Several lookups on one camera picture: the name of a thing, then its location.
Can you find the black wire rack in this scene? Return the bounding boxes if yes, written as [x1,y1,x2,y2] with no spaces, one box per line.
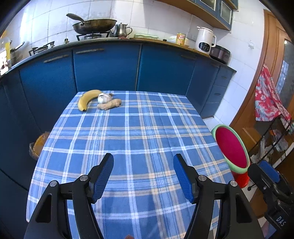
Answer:
[248,116,293,168]

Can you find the ginger root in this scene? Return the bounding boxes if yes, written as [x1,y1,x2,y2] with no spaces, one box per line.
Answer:
[97,99,122,110]

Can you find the red bin with green rim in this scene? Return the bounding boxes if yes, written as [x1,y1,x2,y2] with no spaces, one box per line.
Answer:
[211,124,250,174]

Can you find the dark rice cooker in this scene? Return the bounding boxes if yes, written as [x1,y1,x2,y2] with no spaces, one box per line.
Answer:
[209,45,231,65]

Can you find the steel kettle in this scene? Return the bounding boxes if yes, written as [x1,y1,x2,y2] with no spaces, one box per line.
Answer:
[111,23,133,39]

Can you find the yellow tin can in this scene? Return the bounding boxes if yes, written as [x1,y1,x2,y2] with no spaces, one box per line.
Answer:
[176,33,186,46]

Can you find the yellow banana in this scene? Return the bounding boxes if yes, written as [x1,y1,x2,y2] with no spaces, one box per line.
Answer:
[78,90,102,112]

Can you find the wooden wall cabinet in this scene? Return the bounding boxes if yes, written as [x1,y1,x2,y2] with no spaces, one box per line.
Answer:
[159,0,238,31]

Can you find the black wok pan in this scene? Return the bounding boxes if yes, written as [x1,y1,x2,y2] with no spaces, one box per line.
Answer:
[66,13,117,35]

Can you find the blue kitchen cabinets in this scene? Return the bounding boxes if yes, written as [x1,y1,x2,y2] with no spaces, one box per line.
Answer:
[1,40,235,238]

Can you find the steel pot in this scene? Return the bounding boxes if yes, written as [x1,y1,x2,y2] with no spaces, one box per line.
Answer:
[10,41,25,66]

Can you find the blue plaid tablecloth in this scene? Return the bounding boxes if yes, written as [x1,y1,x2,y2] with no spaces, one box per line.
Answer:
[26,91,233,238]

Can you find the red floral cloth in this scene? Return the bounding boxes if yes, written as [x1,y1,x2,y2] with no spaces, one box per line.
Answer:
[255,64,291,122]

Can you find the garlic bulb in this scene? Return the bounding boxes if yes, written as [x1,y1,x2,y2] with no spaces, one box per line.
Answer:
[97,93,114,104]

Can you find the wooden door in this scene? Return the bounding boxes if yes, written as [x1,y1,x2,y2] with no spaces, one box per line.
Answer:
[229,9,294,219]

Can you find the white electric kettle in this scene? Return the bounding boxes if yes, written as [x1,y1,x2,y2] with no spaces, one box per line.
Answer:
[195,26,217,55]

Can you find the cooking oil bottle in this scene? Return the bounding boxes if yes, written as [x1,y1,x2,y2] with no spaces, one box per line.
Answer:
[0,36,11,76]

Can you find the gas stove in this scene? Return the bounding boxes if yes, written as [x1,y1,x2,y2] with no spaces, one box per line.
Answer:
[76,31,111,41]

